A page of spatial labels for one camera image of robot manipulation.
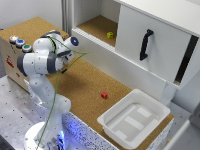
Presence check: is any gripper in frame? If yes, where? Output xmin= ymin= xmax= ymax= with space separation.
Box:
xmin=59 ymin=49 xmax=77 ymax=68

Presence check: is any wooden drawer box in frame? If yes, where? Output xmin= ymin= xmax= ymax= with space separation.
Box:
xmin=0 ymin=16 xmax=72 ymax=92

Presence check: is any white cabinet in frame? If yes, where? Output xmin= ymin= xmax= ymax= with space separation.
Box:
xmin=70 ymin=0 xmax=200 ymax=108

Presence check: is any green button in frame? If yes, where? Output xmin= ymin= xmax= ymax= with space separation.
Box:
xmin=21 ymin=43 xmax=33 ymax=54

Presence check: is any blue button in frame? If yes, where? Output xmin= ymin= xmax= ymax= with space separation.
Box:
xmin=15 ymin=38 xmax=26 ymax=48

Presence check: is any yellow block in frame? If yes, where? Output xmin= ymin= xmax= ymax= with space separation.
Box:
xmin=106 ymin=31 xmax=115 ymax=40

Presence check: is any pink block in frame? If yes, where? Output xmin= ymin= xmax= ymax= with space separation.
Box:
xmin=101 ymin=91 xmax=109 ymax=100

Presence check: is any red button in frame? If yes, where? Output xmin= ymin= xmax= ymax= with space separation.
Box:
xmin=9 ymin=35 xmax=19 ymax=45

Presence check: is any white plastic box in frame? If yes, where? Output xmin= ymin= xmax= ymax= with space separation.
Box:
xmin=96 ymin=88 xmax=172 ymax=150

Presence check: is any white sliding door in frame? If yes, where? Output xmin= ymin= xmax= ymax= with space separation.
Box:
xmin=114 ymin=3 xmax=198 ymax=85

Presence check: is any green cable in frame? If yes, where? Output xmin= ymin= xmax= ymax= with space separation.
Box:
xmin=34 ymin=35 xmax=90 ymax=150

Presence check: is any black door handle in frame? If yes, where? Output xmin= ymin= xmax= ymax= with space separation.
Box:
xmin=139 ymin=28 xmax=155 ymax=62

